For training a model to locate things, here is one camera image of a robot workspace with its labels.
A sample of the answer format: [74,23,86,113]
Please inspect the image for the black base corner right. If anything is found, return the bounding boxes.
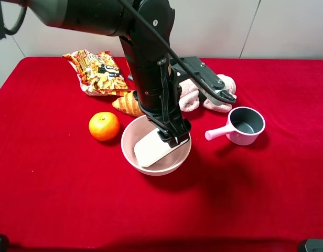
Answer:
[297,239,323,252]

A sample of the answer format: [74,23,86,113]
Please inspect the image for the red table cloth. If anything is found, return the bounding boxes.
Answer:
[0,57,323,251]

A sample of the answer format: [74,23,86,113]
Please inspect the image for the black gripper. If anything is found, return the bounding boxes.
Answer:
[128,51,191,146]

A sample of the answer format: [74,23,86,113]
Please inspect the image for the black cable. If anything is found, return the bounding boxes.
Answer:
[118,0,237,103]

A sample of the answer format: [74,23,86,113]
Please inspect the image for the orange mandarin fruit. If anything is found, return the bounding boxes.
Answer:
[89,112,120,141]

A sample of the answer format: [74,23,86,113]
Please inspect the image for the pink bowl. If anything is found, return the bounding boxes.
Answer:
[121,115,192,176]

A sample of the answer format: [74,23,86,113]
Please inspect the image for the pink saucepan with handle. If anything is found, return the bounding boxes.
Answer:
[204,107,266,146]

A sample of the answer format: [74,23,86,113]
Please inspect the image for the white rectangular box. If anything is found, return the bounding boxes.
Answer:
[134,128,190,167]

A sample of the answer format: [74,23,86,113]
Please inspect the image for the pink rolled towel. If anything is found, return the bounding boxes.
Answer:
[179,74,236,113]

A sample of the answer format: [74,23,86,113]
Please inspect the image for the orange snack bag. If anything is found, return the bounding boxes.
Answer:
[63,50,131,96]

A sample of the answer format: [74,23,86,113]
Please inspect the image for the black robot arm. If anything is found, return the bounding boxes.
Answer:
[0,0,191,146]

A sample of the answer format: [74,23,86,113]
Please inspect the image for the croissant bread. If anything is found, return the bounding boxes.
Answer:
[112,91,144,117]

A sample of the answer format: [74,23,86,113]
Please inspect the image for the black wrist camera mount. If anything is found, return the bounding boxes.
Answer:
[170,56,236,105]

